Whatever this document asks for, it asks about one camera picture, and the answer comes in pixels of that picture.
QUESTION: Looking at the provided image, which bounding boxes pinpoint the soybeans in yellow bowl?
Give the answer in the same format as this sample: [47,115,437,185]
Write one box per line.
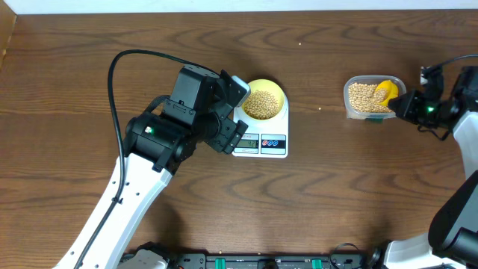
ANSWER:
[243,90,279,120]

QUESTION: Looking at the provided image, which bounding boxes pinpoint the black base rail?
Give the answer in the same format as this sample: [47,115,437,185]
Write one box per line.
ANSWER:
[119,242,380,269]

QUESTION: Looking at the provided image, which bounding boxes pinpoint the yellow measuring scoop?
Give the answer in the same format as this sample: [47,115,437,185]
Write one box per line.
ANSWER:
[373,80,399,107]

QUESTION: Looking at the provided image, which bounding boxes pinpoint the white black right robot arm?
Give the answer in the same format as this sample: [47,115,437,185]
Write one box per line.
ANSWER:
[367,64,477,268]

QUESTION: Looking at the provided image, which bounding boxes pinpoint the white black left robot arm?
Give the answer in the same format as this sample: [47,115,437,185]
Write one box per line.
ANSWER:
[56,64,251,268]

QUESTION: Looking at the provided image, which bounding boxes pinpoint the clear plastic container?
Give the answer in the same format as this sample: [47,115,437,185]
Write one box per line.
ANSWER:
[344,75,406,120]

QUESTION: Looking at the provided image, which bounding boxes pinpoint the soybeans pile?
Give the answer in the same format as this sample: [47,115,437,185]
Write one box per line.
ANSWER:
[348,83,392,113]

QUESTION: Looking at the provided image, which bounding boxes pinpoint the yellow plastic bowl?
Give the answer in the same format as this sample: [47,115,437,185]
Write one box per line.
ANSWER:
[248,79,285,120]

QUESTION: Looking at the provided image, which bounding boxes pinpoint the green tape strip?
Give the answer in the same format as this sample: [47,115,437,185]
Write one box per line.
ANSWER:
[365,118,384,124]

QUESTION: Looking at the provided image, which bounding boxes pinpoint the white digital kitchen scale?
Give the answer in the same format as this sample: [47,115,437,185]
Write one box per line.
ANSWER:
[232,90,289,158]

